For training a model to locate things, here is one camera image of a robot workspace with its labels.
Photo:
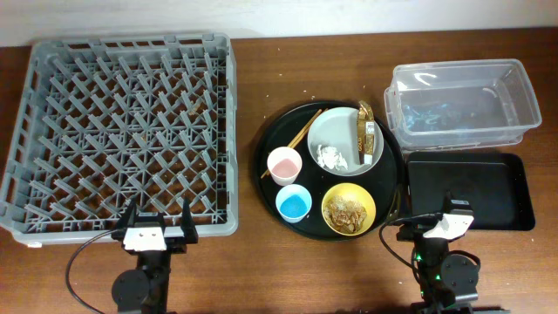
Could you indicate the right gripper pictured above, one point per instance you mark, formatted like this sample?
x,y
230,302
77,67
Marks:
x,y
414,230

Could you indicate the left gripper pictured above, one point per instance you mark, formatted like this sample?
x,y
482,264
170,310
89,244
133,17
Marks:
x,y
189,230

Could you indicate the yellow plastic bowl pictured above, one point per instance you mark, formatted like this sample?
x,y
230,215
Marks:
x,y
354,192

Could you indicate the peanut and rice food scraps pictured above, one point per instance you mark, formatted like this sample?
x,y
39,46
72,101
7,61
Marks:
x,y
344,215

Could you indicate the gold foil snack wrapper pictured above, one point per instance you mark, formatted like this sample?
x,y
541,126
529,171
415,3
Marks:
x,y
365,133

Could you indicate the light blue plastic cup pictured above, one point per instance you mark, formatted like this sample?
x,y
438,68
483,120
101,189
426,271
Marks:
x,y
293,203

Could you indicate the pink plastic cup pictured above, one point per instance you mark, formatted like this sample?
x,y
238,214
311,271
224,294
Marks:
x,y
284,165

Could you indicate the grey round plate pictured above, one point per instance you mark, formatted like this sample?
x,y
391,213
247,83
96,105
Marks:
x,y
338,128

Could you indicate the white tissue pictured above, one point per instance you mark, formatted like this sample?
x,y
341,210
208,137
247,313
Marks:
x,y
330,158

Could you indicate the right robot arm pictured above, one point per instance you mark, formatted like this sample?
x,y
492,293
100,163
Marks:
x,y
447,278

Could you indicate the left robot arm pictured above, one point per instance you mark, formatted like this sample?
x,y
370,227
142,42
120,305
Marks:
x,y
144,289

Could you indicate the grey plastic dishwasher rack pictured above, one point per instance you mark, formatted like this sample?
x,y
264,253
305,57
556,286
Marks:
x,y
103,122

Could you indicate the clear plastic waste bin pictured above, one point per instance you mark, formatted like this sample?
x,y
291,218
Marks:
x,y
454,105

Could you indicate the black rectangular tray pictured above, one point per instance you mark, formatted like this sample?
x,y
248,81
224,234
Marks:
x,y
494,184

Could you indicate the round black serving tray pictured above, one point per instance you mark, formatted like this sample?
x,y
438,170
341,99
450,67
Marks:
x,y
385,181

